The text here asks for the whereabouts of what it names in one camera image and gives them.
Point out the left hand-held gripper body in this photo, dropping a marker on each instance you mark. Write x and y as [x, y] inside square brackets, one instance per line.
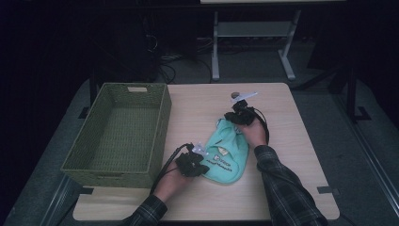
[188, 161]

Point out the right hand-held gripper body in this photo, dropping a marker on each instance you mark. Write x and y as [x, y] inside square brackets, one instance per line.
[244, 111]

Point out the mint green garment striped lining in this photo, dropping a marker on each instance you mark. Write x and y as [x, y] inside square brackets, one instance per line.
[229, 153]

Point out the green woven basket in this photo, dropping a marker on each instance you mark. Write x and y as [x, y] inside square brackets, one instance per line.
[94, 169]

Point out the person's right hand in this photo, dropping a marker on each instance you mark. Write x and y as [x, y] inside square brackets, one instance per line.
[255, 135]

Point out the person's left hand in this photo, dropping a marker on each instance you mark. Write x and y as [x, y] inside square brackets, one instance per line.
[171, 186]

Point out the black tape strip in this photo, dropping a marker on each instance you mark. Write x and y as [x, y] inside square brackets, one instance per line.
[85, 190]

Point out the black metal stand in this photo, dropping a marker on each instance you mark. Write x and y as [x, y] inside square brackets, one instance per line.
[353, 94]

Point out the grey tape strip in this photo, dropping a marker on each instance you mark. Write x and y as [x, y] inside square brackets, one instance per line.
[327, 190]

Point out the white metal table frame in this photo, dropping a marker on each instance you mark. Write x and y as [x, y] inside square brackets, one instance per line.
[216, 47]

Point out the aluminium floor rail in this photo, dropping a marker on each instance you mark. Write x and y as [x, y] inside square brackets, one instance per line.
[370, 150]
[56, 201]

